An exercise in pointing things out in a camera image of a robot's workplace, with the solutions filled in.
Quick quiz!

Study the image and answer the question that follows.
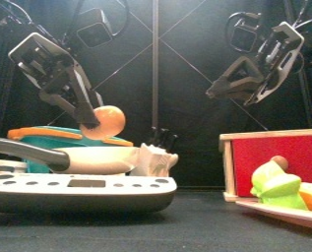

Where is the wooden box with red panel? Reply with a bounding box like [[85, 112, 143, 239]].
[[218, 128, 312, 203]]

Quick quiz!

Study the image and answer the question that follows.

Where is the orange toy food piece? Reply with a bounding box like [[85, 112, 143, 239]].
[[298, 190, 312, 213]]

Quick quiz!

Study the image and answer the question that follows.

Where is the orange toy egg shell half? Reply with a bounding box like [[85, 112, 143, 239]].
[[77, 104, 127, 141]]

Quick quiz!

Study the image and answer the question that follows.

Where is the grey and white scale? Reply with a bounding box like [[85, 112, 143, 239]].
[[0, 171, 179, 215]]

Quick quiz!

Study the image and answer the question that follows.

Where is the grey vertical frame pole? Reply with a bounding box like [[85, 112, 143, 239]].
[[150, 0, 160, 131]]

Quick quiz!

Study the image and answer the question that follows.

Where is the white pan with grey handle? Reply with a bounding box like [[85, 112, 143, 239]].
[[0, 135, 142, 175]]

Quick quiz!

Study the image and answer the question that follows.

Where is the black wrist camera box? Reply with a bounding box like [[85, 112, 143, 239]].
[[228, 17, 269, 53], [73, 8, 116, 49]]

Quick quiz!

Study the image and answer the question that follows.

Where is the teal tray with orange handles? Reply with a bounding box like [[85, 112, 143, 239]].
[[5, 125, 133, 174]]

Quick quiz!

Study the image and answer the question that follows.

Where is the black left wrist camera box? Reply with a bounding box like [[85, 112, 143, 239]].
[[73, 8, 116, 49]]

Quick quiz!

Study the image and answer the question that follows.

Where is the green toy vegetable brown stem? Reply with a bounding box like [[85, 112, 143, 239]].
[[249, 155, 310, 212]]

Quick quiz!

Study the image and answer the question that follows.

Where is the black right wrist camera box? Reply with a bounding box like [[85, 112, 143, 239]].
[[228, 17, 269, 53]]

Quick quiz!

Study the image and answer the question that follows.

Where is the black camera cable loop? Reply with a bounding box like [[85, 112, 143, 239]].
[[223, 11, 262, 53], [60, 0, 131, 37]]

